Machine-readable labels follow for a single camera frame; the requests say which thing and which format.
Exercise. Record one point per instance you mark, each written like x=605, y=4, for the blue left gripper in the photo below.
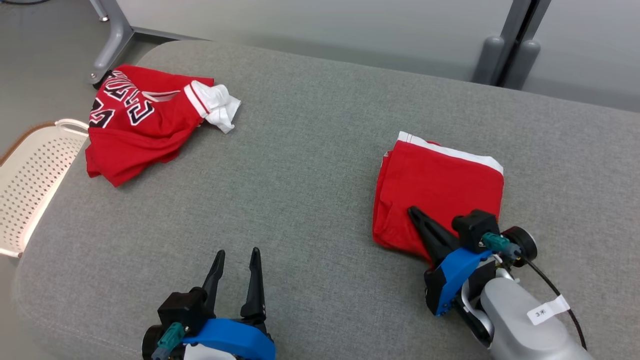
x=235, y=337

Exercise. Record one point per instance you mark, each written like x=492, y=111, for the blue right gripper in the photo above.
x=452, y=275

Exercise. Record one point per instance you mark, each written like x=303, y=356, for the red shorts white stripe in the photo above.
x=440, y=190

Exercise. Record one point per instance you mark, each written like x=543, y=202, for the red white number jersey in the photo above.
x=140, y=140

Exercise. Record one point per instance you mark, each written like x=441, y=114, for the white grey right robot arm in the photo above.
x=510, y=320

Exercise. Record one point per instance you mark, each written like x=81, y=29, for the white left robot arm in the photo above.
x=207, y=354

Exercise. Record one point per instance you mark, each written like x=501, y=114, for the grey rounded column cap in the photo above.
x=487, y=60
x=522, y=65

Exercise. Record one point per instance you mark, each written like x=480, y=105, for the grey partition column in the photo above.
x=515, y=30

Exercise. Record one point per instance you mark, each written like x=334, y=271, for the white perforated laundry basket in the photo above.
x=35, y=180

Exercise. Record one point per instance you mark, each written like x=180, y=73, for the grey metal table leg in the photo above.
x=117, y=35

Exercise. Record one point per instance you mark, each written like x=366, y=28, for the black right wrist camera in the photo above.
x=472, y=227

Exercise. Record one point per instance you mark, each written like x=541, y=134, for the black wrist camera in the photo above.
x=472, y=227
x=185, y=307

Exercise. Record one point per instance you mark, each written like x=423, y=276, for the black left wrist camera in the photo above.
x=185, y=307

